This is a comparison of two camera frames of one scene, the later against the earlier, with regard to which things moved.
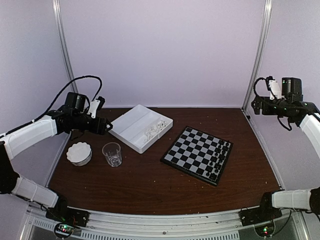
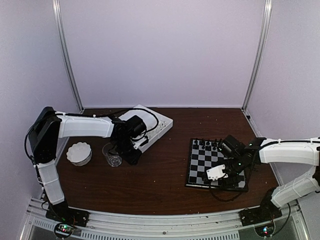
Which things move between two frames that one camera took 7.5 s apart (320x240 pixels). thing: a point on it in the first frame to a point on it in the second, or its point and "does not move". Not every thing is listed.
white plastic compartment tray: [139, 127] does not move
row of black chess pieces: [214, 166] to [208, 144]
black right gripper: [266, 110] to [230, 183]
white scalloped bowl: [79, 154] does not move
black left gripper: [99, 127] to [131, 159]
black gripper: [275, 90] to [216, 173]
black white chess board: [199, 154] to [206, 154]
